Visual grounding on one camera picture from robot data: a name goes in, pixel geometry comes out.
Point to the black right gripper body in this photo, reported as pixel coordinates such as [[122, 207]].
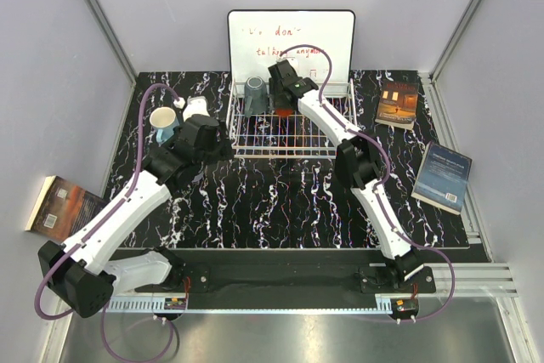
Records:
[[274, 99]]

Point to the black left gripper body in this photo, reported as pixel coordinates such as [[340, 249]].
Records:
[[220, 151]]

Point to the orange mug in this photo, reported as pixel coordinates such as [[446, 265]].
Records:
[[283, 112]]

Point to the light blue mug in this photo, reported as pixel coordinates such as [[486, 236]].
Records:
[[163, 120]]

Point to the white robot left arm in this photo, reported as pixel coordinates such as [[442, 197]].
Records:
[[80, 270]]

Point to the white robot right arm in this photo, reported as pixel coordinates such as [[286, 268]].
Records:
[[356, 166]]

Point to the grey mug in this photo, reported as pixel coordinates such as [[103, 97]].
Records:
[[256, 99]]

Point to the book with orange windows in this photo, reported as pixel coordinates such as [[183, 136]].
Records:
[[397, 105]]

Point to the dark book orange sky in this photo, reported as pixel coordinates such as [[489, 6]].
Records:
[[62, 209]]

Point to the blue book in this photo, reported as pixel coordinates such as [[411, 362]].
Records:
[[442, 178]]

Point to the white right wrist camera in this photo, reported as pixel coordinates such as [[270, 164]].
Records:
[[291, 60]]

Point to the white whiteboard black frame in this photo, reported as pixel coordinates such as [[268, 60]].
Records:
[[321, 40]]

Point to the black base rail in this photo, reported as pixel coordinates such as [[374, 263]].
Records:
[[289, 279]]

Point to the white slotted cable duct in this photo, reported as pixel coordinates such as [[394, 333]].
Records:
[[141, 304]]

